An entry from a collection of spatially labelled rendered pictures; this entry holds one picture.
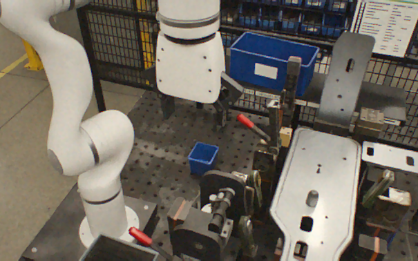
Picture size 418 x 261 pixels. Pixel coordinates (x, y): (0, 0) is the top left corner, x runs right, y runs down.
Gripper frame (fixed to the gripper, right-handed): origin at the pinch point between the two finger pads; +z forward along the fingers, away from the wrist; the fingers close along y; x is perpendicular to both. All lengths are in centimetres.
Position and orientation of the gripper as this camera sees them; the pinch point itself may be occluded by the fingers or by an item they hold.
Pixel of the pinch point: (193, 117)
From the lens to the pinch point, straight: 63.3
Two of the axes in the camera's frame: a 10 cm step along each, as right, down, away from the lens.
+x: 3.9, -5.8, 7.2
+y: 9.2, 2.4, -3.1
